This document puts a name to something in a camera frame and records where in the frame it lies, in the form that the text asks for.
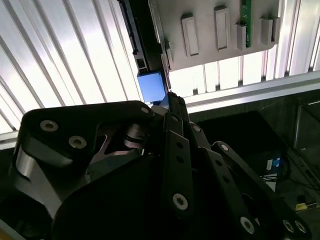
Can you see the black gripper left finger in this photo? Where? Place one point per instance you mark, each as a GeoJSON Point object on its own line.
{"type": "Point", "coordinates": [75, 120]}

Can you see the hard disk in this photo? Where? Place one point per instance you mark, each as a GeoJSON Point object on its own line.
{"type": "Point", "coordinates": [151, 86]}

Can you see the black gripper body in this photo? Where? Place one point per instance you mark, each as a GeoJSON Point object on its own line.
{"type": "Point", "coordinates": [112, 200]}

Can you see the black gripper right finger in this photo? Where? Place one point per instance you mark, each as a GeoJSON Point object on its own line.
{"type": "Point", "coordinates": [250, 190]}

